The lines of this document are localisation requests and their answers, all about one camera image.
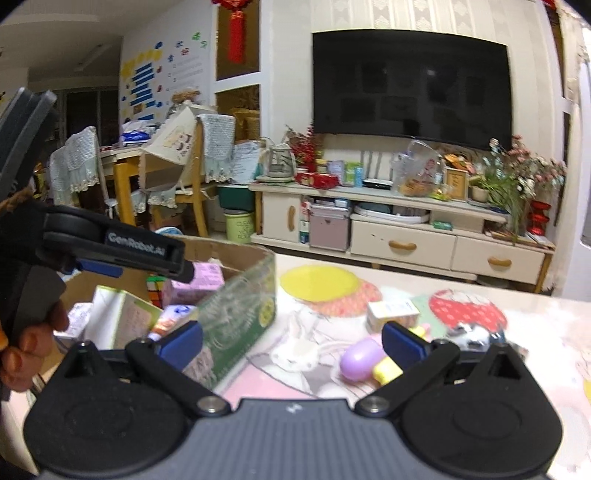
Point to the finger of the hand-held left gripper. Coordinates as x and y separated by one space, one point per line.
147 254

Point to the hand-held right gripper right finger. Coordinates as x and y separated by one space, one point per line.
404 347

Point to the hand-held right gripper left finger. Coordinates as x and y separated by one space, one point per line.
182 342

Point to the cartoon bear tissue pack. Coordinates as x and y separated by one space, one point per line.
173 316

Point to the black puzzle cube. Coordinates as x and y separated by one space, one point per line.
154 288

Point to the pink toy box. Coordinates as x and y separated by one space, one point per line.
203 277

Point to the green topped cardboard box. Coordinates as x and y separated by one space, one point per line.
124 318

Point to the green printed cardboard carton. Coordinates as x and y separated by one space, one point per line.
240 304

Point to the person's left hand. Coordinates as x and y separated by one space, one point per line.
32 346

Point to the yellow plastic shell piece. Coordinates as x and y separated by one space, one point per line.
388 371

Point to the yellow white small box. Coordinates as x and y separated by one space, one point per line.
392 314

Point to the purple plastic egg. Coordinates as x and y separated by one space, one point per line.
360 362

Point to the wooden chair with lace cover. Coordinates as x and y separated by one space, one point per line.
214 147
76 161

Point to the silver metal piece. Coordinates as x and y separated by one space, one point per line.
471 334

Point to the yellow wooden table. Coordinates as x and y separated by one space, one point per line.
122 180

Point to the green printed bucket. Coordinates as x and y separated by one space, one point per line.
238 227

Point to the white TV cabinet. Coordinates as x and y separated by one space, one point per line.
401 244

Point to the green plastic basin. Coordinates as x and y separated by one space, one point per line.
235 196

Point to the beige cartoon tote bag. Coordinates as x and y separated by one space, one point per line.
171 143

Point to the white round scale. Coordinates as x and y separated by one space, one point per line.
390 214

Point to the white printed paper bag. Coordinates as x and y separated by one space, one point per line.
249 161

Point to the pink storage case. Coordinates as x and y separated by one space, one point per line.
328 228

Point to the glass kettle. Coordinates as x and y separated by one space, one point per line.
279 161

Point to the black router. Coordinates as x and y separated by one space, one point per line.
377 182

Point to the clear plastic snack bag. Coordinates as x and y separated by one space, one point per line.
418 170

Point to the potted green plant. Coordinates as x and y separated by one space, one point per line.
503 198

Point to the green white small box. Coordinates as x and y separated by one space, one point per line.
354 174

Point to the red tin box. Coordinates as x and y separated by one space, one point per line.
317 180

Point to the red lantern ornament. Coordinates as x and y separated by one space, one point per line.
540 217

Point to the red berry branches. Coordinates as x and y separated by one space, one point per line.
307 147

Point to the pink flower bouquet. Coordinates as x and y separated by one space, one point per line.
531 161

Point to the black television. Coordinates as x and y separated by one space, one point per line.
411 87

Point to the colourful wall chart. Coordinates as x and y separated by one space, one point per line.
147 78

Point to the wooden picture frame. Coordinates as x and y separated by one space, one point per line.
457 184

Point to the red knot wall ornament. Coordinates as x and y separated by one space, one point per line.
236 37

